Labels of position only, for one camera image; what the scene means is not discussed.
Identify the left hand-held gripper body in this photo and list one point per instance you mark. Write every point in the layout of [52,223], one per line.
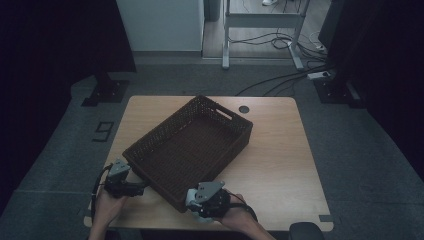
[116,186]

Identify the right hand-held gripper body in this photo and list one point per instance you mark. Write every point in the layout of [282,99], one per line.
[216,203]

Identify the brown woven basket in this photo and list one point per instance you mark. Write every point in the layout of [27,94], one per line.
[193,150]

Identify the person's left hand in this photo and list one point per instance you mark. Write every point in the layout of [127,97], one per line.
[106,208]

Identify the person's right hand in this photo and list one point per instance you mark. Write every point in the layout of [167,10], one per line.
[238,216]

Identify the grey tape strip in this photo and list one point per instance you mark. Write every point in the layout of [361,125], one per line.
[84,212]
[328,219]

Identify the black chair armrest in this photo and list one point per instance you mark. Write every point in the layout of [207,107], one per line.
[306,231]

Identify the black stand base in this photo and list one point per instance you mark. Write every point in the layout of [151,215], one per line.
[110,91]
[333,91]

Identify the black round table grommet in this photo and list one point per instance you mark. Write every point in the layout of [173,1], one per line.
[244,109]

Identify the dark curtain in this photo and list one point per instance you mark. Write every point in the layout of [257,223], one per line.
[50,66]
[383,66]

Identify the white cabinet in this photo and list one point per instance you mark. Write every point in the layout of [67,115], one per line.
[160,26]

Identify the white power strip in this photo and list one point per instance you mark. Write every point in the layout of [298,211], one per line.
[318,75]

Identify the dark grey bin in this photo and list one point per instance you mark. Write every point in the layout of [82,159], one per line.
[212,10]

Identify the white shoe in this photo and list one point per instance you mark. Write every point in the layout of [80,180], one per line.
[268,2]

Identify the white metal desk frame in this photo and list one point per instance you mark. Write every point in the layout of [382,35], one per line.
[260,20]

